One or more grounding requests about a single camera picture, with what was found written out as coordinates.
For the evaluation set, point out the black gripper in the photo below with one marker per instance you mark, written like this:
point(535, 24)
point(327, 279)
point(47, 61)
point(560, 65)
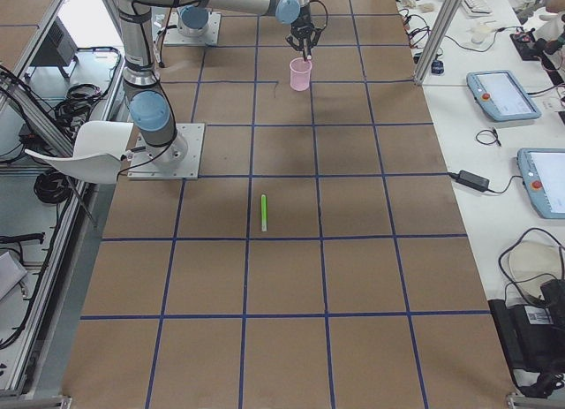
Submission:
point(302, 30)

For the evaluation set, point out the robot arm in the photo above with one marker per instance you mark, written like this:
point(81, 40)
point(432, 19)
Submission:
point(192, 20)
point(149, 106)

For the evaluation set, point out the pink mesh cup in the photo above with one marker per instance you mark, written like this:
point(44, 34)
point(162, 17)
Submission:
point(300, 73)

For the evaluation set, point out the green highlighter pen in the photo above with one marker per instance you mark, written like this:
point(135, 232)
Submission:
point(263, 213)

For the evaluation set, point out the far blue teach pendant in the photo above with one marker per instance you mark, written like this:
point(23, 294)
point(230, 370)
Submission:
point(500, 95)

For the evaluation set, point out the blue teach pendant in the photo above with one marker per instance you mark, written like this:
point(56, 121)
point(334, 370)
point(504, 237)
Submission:
point(542, 170)
point(500, 95)

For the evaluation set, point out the black power adapter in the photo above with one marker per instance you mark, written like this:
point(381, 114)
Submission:
point(471, 180)

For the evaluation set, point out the white plastic chair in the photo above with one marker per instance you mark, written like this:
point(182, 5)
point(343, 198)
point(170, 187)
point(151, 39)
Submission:
point(97, 152)

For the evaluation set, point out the near blue teach pendant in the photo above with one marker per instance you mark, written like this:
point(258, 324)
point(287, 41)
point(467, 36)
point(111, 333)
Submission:
point(542, 170)

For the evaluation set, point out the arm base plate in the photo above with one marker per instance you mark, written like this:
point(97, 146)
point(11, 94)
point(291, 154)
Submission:
point(180, 160)
point(178, 34)

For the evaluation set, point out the aluminium frame post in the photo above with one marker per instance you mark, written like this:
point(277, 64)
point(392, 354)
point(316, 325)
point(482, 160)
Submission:
point(445, 15)

